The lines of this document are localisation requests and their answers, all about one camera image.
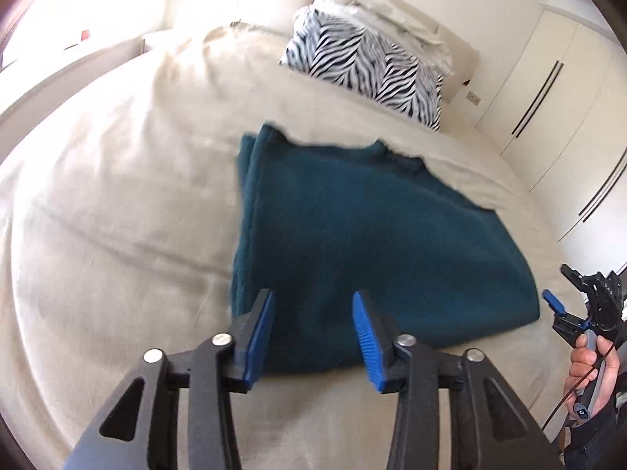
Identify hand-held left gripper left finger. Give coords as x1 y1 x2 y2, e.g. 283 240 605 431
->
63 289 275 470

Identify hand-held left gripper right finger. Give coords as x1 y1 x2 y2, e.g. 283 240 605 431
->
352 290 564 470

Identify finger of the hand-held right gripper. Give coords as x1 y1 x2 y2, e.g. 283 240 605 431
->
542 290 571 321
560 263 596 297

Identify teal knit sweater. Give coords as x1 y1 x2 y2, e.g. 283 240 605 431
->
230 124 541 369

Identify person's right forearm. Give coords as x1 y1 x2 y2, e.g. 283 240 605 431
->
563 394 627 470

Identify person's right hand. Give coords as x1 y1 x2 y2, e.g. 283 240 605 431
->
563 345 622 419

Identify bed with beige sheet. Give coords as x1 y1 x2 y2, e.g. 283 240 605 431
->
0 27 589 470

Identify white wardrobe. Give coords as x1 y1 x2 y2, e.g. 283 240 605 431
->
473 5 627 246

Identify beige padded headboard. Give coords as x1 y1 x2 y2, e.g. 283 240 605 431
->
313 0 481 103

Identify zebra print pillow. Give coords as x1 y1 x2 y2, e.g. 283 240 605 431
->
279 5 446 133

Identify white pillow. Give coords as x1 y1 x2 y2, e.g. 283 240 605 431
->
318 0 471 64

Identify black wardrobe handle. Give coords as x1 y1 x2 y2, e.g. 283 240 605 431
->
517 64 565 138
511 61 560 134
582 168 627 222
578 158 627 216

